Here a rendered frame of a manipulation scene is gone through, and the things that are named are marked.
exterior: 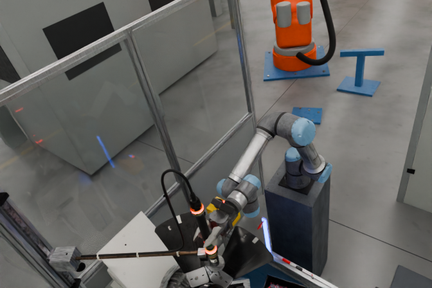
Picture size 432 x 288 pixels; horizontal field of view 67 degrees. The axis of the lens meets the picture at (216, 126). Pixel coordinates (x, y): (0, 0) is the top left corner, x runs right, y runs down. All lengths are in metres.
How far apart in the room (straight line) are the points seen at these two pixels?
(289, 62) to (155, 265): 3.93
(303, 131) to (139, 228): 0.86
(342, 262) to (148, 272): 1.73
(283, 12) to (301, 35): 0.45
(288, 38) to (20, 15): 3.29
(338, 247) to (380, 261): 0.31
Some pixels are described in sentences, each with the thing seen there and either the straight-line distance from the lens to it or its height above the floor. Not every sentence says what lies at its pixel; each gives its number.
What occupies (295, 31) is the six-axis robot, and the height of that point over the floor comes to 0.64.
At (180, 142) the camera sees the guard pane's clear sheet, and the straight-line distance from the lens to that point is 2.06.
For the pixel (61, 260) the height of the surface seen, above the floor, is 1.43.
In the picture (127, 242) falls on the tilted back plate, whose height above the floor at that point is 1.32.
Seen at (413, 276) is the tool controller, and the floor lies 1.25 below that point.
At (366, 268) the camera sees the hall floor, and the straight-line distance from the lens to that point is 2.93.
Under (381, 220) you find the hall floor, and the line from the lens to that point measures 3.19.
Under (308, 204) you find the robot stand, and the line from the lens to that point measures 1.95.
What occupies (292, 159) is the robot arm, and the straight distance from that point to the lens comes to 1.85.
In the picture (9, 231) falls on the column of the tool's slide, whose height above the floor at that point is 1.65.
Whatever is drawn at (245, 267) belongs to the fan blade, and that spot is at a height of 1.17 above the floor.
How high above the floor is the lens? 2.52
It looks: 36 degrees down
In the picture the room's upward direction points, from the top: 13 degrees counter-clockwise
